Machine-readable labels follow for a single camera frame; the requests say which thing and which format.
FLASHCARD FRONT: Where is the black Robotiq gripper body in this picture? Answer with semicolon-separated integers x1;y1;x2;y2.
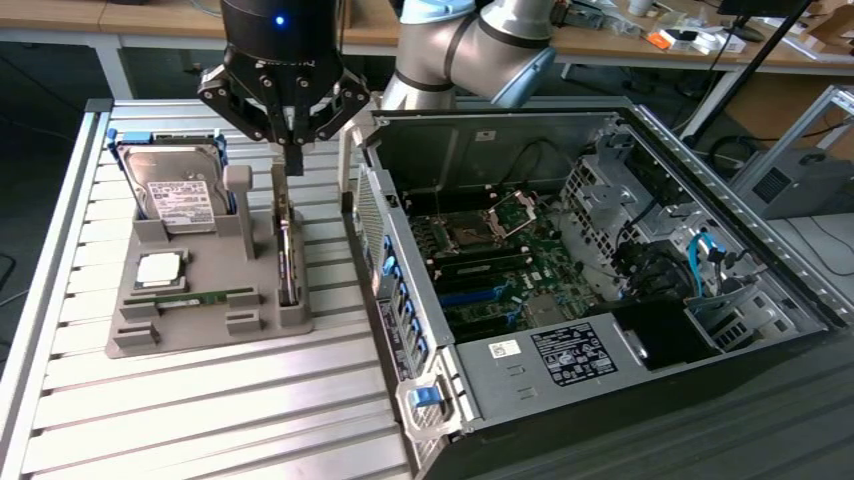
219;0;345;109

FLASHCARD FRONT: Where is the graphics card with metal bracket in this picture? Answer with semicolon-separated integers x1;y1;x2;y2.
270;156;302;307

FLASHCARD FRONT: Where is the hard disk in blue carrier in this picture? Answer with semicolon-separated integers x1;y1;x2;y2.
106;128;233;236

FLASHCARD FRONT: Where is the wooden desk with grey legs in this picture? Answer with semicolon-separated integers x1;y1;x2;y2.
553;0;854;146
0;0;402;100

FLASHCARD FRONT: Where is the CPU socket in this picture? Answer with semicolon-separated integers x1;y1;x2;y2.
433;212;509;251

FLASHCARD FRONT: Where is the metal socket cover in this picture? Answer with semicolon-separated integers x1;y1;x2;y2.
486;192;540;236

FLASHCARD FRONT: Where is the silver CPU chip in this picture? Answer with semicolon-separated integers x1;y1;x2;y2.
133;252;189;291

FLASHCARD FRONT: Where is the green RAM stick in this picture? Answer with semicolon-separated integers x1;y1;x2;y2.
153;291;229;307

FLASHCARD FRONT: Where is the black RAM stick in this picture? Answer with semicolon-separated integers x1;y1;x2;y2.
437;263;533;281

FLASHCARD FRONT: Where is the grey electronics box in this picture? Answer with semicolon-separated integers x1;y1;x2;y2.
565;0;606;29

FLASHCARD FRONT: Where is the tall perforated disk bay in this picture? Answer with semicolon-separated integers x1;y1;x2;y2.
558;127;676;266

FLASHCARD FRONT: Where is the blue expansion slot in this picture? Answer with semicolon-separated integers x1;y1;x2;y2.
438;285;506;307

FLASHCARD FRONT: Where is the grey plastic parts rack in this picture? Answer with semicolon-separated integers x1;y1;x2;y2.
104;164;317;360

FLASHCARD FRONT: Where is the green motherboard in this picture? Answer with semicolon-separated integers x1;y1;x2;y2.
406;189;602;344

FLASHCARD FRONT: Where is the flat white box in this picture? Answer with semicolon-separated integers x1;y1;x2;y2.
680;33;749;56

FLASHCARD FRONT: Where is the grey power supply unit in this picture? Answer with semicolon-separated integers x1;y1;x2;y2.
453;313;653;421

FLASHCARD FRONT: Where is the black monitor with stand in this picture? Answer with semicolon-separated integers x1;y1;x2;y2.
717;0;813;44

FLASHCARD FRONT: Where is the black slanted pole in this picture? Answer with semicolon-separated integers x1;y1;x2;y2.
680;0;820;146

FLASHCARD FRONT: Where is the grey computer tower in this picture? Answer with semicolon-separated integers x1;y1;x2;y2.
730;147;854;221

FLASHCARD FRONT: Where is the small grey disk bay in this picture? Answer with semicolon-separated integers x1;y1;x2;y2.
684;282;829;354

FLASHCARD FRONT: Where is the brown cardboard stand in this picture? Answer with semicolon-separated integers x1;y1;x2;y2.
805;0;854;57

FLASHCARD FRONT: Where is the open black PC case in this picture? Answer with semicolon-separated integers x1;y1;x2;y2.
338;95;846;480

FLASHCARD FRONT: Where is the black wire bundle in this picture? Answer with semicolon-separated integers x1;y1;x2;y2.
610;239;696;301

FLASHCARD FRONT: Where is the blue wire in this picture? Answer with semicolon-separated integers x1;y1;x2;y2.
686;227;729;301

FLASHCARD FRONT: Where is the aluminium profile frame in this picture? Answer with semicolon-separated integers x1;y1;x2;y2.
730;83;854;191

